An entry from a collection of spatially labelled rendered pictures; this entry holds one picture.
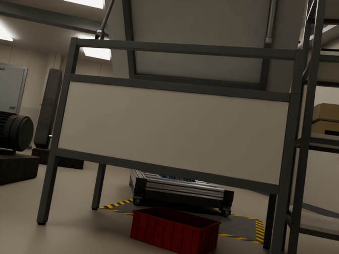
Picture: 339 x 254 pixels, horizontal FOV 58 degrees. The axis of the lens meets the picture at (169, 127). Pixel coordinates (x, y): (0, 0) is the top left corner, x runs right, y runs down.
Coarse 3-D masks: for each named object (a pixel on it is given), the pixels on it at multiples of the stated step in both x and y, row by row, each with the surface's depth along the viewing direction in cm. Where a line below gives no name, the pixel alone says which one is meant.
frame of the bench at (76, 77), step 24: (240, 96) 139; (264, 96) 136; (288, 96) 134; (288, 120) 132; (288, 144) 131; (48, 168) 160; (144, 168) 146; (168, 168) 143; (288, 168) 130; (48, 192) 159; (96, 192) 212; (264, 192) 131; (288, 192) 129; (264, 240) 181
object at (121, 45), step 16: (112, 48) 162; (128, 48) 158; (144, 48) 154; (160, 48) 152; (176, 48) 150; (192, 48) 148; (208, 48) 146; (224, 48) 144; (240, 48) 142; (256, 48) 140; (272, 48) 138
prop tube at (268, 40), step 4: (272, 0) 148; (272, 4) 147; (272, 8) 146; (272, 12) 145; (272, 16) 144; (272, 20) 144; (268, 24) 144; (272, 24) 143; (268, 28) 142; (272, 28) 143; (268, 32) 141; (268, 36) 140; (268, 40) 139; (268, 44) 140
